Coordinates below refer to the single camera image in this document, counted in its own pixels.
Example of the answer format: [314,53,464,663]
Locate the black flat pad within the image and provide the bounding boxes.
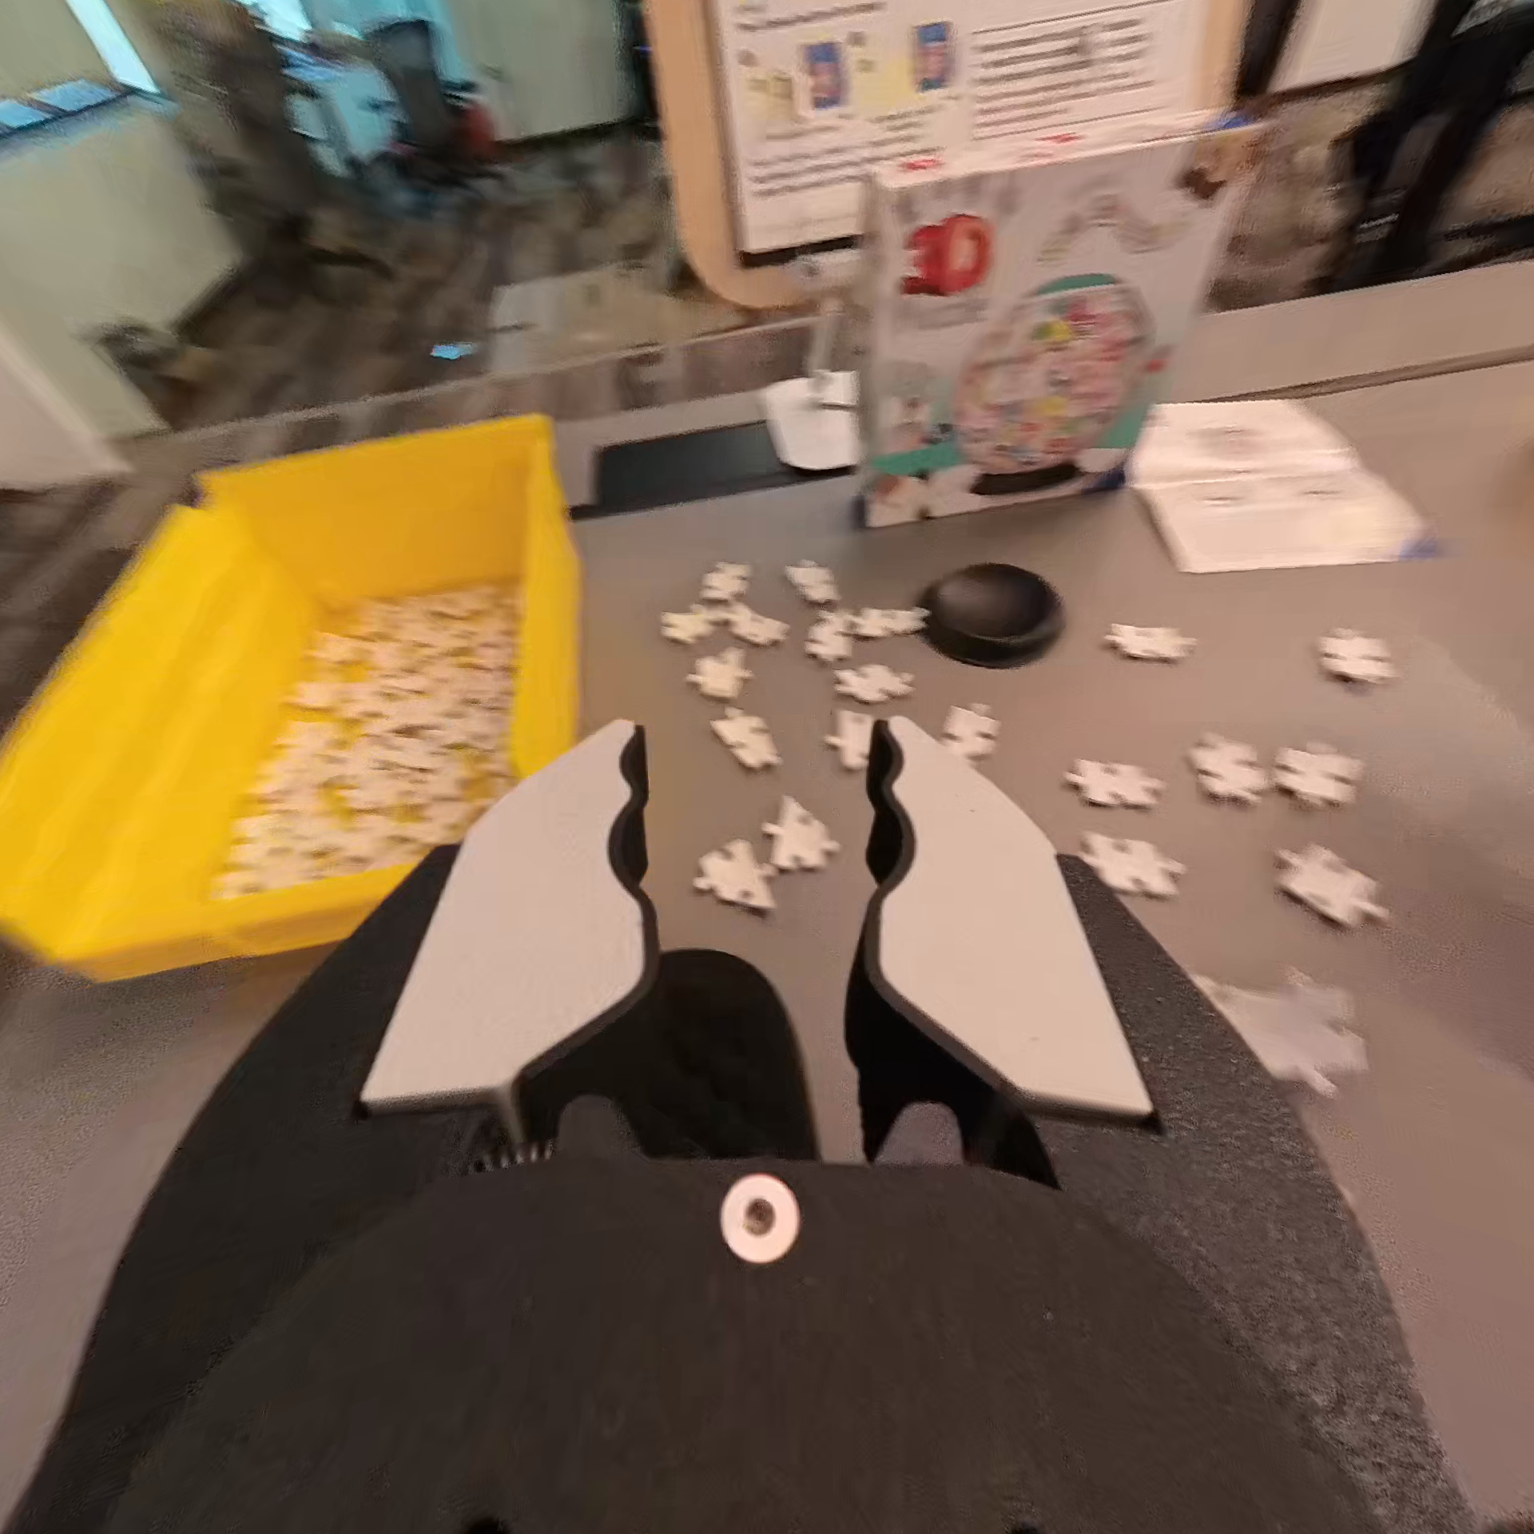
[595,422,858,512]

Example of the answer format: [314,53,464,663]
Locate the black round stand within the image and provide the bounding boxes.
[917,563,1067,669]

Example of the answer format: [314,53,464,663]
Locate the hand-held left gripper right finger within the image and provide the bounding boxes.
[844,716,1158,1129]

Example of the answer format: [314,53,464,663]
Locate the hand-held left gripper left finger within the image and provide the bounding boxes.
[360,720,663,1145]

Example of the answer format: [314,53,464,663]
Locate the white stand base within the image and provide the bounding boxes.
[764,305,864,471]

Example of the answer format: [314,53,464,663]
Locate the puzzle ball box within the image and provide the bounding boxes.
[853,121,1273,530]

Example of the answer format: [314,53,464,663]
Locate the scattered loose puzzle pieces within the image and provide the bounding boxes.
[659,557,1401,1098]

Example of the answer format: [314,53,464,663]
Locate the heap of unsorted puzzle pieces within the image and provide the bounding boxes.
[214,583,530,901]

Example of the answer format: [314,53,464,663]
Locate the poster board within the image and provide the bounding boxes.
[647,0,1247,307]

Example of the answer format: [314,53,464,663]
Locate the yellow plastic bin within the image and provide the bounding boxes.
[0,413,585,985]

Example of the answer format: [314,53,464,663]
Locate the folded instruction leaflet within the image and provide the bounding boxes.
[1129,398,1434,576]

